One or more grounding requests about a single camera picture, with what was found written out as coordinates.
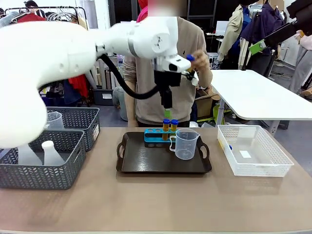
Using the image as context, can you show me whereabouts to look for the white plastic bag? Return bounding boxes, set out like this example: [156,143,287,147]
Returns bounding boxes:
[189,121,215,128]

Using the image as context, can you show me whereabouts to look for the white paper roll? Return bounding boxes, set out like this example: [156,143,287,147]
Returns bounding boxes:
[86,69,98,90]
[98,59,108,90]

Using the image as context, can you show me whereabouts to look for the cardboard box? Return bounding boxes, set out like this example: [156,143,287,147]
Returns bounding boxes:
[195,89,220,119]

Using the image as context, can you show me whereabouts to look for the seated person in jeans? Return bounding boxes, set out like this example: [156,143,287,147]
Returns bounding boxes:
[112,85,129,121]

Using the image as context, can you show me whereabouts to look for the white table leg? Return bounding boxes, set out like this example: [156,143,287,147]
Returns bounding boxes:
[215,96,226,127]

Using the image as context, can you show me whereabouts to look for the background person with cap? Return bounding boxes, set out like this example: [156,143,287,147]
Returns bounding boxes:
[24,0,46,18]

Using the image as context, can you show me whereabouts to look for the beige garment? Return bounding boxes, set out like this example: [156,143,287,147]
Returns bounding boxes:
[77,16,89,30]

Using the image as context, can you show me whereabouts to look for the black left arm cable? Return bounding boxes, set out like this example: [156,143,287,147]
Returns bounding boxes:
[99,53,162,100]

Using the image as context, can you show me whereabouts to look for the white computer case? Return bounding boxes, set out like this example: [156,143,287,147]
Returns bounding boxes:
[207,52,220,70]

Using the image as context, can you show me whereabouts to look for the dark brown serving tray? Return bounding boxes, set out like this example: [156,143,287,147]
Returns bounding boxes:
[116,131,213,174]

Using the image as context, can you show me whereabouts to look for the mannequin in beige coat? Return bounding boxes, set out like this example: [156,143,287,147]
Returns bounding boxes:
[217,3,254,70]

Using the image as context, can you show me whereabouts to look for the person in beige sweater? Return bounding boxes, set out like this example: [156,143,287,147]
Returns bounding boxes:
[123,16,213,127]

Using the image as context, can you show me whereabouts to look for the person's left forearm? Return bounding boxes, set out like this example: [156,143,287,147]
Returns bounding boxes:
[196,69,214,90]

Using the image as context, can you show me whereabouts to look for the dark blue bag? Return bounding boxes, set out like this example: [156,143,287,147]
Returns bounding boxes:
[189,101,198,122]

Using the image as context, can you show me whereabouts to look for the blue test tube rack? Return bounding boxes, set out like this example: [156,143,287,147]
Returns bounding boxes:
[143,128,179,148]

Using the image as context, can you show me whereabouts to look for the clear plastic measuring beaker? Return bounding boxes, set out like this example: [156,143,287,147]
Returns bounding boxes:
[45,111,65,131]
[169,128,201,161]

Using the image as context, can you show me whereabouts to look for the red dress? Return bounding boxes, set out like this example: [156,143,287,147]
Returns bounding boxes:
[64,74,90,98]

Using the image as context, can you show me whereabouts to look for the silver wire hangers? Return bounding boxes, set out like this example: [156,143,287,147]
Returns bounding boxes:
[45,11,79,23]

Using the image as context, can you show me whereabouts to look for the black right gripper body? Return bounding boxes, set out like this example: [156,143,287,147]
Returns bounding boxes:
[286,0,312,35]

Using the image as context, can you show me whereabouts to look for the background person in grey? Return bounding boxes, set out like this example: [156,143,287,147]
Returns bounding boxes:
[289,30,312,95]

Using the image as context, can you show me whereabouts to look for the red jacket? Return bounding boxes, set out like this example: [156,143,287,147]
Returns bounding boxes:
[16,13,47,24]

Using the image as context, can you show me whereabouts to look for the light grey garment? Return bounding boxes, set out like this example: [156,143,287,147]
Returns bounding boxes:
[0,12,19,27]

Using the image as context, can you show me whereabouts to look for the white plastic flask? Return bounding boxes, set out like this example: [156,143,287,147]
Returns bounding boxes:
[40,140,66,166]

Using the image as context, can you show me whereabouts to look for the white table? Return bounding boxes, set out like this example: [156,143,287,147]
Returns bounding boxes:
[211,69,312,121]

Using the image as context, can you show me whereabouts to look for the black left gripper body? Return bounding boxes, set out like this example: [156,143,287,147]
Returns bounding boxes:
[154,70,182,99]

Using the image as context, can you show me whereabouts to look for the grey storage bin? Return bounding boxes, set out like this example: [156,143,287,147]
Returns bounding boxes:
[93,88,115,106]

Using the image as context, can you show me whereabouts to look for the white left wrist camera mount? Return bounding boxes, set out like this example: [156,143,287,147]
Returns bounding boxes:
[156,55,199,86]

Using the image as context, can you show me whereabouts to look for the grey plastic basket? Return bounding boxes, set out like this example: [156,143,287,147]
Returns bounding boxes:
[0,130,87,190]
[45,106,101,152]

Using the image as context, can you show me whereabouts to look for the black clothes rack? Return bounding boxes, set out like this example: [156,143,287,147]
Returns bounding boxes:
[4,6,87,24]

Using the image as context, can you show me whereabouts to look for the mannequin in navy shirt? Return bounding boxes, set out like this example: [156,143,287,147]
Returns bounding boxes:
[240,1,287,76]

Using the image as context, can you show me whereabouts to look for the white monitor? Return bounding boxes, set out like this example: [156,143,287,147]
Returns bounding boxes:
[216,20,230,36]

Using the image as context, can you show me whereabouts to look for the person's left hand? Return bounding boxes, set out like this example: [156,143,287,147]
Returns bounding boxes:
[192,49,211,74]

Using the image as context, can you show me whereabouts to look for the white plastic basket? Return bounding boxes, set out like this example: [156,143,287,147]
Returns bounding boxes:
[216,124,295,177]

